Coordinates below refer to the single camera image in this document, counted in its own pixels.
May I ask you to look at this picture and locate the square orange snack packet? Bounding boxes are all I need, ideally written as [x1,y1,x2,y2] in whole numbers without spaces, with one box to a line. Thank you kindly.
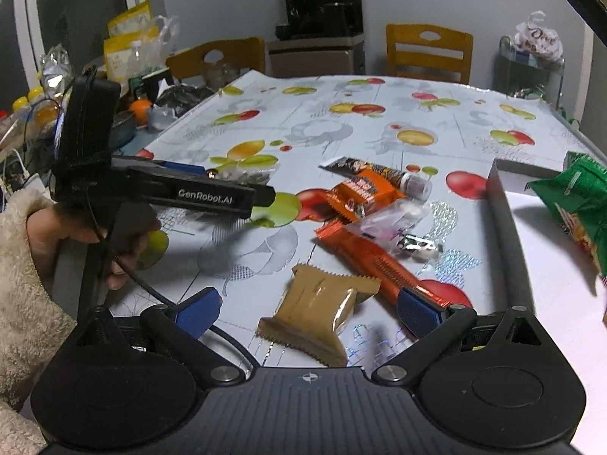
[327,168,409,223]

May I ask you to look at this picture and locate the person's left forearm beige sleeve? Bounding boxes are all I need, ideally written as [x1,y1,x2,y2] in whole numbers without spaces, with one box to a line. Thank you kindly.
[0,187,79,455]

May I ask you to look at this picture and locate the person's left hand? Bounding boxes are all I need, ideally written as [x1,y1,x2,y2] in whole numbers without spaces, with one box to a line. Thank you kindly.
[26,198,163,292]

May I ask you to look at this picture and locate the white printed plastic bag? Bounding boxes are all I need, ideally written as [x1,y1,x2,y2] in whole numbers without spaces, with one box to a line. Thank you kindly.
[514,10,564,62]

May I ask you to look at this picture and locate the long orange snack packet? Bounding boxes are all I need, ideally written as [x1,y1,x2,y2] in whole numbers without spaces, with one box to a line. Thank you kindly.
[313,220,472,311]

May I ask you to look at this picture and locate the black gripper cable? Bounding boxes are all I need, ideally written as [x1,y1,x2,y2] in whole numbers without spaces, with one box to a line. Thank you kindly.
[85,180,259,370]

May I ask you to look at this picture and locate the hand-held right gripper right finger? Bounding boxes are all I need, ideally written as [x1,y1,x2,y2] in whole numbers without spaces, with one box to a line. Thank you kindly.
[371,286,544,384]

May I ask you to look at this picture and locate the clear white candy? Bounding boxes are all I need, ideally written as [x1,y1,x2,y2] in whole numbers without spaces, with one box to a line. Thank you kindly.
[353,198,430,242]

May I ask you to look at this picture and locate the brown snack tube clear cap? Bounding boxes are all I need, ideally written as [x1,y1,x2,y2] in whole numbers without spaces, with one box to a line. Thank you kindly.
[319,156,433,200]

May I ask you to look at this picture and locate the glass jar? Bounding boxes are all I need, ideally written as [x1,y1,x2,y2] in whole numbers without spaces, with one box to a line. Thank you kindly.
[204,61,240,88]

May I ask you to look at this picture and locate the grey cabinet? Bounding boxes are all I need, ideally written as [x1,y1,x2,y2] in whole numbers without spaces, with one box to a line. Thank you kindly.
[267,35,367,78]

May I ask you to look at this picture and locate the dark round bowl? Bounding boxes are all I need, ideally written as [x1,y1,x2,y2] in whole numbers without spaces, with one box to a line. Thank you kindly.
[111,110,138,145]

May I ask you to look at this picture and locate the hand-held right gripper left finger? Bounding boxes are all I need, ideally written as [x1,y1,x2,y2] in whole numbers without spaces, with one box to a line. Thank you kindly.
[76,287,241,386]

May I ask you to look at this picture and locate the shiny foil candy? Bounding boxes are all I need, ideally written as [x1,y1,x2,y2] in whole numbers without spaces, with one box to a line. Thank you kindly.
[401,234,444,259]

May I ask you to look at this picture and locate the fruit print tablecloth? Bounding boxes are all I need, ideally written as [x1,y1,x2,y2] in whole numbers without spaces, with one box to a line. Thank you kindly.
[109,70,607,370]

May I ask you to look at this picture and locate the grey cardboard box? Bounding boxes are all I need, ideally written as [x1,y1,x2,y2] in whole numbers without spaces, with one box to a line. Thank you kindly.
[481,158,607,437]

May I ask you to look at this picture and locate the tan snack packet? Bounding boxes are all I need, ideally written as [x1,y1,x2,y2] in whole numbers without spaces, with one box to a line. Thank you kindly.
[256,263,382,368]

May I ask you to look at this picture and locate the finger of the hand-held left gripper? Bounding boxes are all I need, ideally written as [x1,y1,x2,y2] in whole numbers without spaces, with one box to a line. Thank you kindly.
[154,159,221,180]
[249,184,277,210]

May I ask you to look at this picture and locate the green snack bag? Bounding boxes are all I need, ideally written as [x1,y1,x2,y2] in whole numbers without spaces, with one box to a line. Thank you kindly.
[524,151,607,287]

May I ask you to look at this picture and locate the black plastic bag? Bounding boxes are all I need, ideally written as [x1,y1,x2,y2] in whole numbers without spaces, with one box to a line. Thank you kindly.
[156,84,216,117]

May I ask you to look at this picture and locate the wooden chair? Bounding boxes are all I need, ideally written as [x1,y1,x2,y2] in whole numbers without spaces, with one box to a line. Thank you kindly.
[165,37,266,87]
[385,24,474,85]

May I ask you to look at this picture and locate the black drinks machine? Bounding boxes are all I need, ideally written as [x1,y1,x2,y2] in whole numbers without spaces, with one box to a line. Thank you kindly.
[277,0,365,41]

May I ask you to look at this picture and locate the yellow snack bag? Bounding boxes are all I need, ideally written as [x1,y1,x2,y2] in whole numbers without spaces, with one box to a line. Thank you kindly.
[108,1,153,39]
[103,28,159,81]

